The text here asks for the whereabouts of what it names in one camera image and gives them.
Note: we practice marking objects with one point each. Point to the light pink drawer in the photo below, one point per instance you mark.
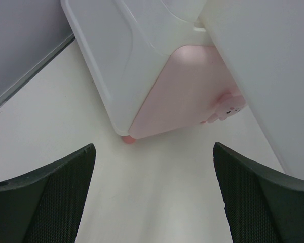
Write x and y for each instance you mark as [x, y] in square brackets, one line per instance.
[185, 93]

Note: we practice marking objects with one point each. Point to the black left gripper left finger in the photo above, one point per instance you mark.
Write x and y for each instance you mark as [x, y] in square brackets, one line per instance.
[46, 204]

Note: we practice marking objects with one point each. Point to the dark pink drawer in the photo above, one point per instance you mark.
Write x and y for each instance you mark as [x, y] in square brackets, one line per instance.
[262, 44]

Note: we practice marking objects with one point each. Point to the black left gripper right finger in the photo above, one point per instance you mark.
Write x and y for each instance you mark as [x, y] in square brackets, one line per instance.
[261, 204]

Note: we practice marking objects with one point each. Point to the pink lower drawer knob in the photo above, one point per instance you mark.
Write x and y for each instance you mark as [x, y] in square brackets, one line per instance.
[228, 105]

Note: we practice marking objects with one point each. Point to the white plastic cabinet body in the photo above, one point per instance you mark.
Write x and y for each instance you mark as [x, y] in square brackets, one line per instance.
[126, 44]

